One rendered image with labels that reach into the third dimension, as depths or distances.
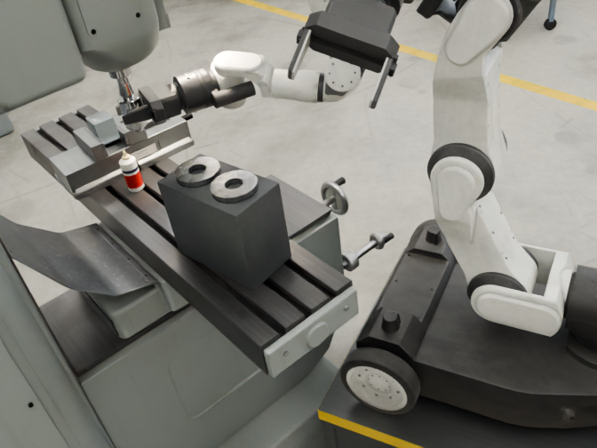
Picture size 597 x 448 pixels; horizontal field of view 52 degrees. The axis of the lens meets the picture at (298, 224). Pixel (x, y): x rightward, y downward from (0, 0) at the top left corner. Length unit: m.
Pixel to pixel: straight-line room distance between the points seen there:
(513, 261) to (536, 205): 1.47
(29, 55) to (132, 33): 0.20
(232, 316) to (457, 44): 0.65
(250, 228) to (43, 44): 0.47
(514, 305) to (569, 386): 0.21
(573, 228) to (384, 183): 0.89
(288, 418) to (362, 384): 0.37
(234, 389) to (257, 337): 0.69
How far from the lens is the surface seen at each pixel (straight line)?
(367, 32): 0.79
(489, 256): 1.49
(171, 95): 1.38
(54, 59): 1.18
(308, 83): 1.39
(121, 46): 1.26
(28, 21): 1.16
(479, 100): 1.27
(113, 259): 1.51
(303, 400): 1.97
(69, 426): 1.48
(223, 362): 1.72
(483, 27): 1.17
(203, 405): 1.78
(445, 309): 1.68
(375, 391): 1.64
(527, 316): 1.53
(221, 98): 1.39
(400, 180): 3.12
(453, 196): 1.35
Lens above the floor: 1.79
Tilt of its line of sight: 38 degrees down
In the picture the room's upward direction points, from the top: 9 degrees counter-clockwise
